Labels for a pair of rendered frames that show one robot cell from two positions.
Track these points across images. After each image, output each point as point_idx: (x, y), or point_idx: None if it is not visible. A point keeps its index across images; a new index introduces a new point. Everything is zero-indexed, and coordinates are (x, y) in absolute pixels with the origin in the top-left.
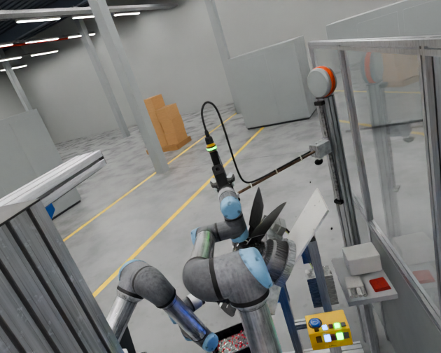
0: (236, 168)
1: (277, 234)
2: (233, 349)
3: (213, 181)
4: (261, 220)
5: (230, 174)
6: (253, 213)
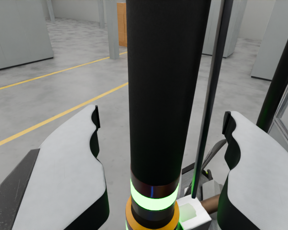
0: (277, 100)
1: (210, 216)
2: None
3: (59, 174)
4: (187, 167)
5: (271, 164)
6: (190, 190)
